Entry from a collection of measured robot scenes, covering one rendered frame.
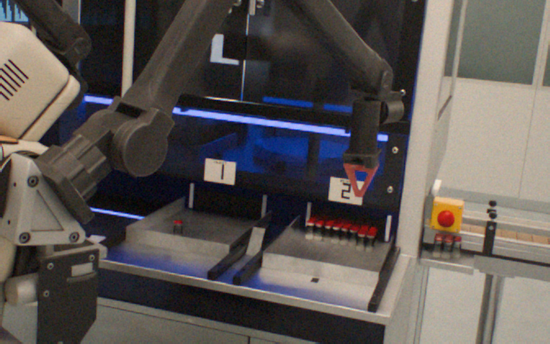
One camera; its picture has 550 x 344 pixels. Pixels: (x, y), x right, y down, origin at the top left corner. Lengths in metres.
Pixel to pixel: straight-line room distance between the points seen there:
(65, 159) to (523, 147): 5.64
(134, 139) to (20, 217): 0.18
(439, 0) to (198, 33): 0.80
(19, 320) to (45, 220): 1.35
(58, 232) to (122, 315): 1.15
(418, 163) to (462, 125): 4.62
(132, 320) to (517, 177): 4.78
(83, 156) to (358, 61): 0.61
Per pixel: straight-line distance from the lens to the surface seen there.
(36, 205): 0.98
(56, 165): 0.98
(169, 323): 2.07
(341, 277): 1.59
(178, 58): 1.05
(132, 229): 1.73
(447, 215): 1.75
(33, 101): 1.10
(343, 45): 1.34
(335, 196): 1.81
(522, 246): 1.92
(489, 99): 6.36
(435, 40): 1.74
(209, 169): 1.90
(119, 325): 2.15
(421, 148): 1.76
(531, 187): 6.47
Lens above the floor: 1.43
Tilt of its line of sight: 12 degrees down
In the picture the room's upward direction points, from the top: 5 degrees clockwise
